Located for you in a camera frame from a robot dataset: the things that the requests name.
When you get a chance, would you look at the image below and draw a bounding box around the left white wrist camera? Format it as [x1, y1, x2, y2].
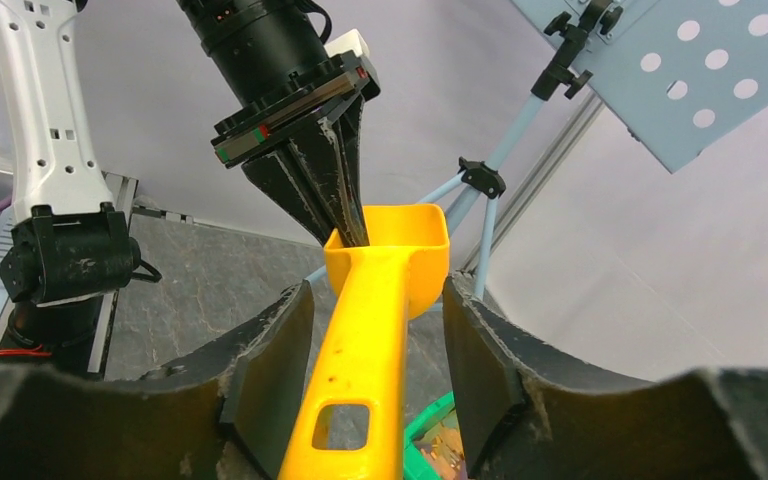
[324, 29, 370, 63]

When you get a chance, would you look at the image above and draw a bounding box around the light blue music stand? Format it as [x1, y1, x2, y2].
[304, 0, 768, 313]

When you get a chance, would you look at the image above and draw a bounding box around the yellow plastic scoop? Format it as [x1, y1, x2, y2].
[279, 203, 450, 479]

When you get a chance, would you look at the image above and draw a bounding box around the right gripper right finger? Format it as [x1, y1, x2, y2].
[443, 273, 768, 479]

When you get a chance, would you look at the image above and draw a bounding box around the green candy bin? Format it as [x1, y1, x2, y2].
[403, 392, 469, 480]

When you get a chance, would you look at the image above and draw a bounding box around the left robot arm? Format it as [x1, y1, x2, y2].
[0, 1, 380, 378]

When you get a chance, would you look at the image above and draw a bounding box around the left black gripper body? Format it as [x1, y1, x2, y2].
[211, 51, 380, 169]

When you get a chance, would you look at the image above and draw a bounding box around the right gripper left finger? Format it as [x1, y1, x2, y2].
[0, 281, 315, 479]

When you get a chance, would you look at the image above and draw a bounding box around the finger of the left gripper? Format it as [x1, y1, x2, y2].
[322, 94, 369, 247]
[242, 135, 341, 245]

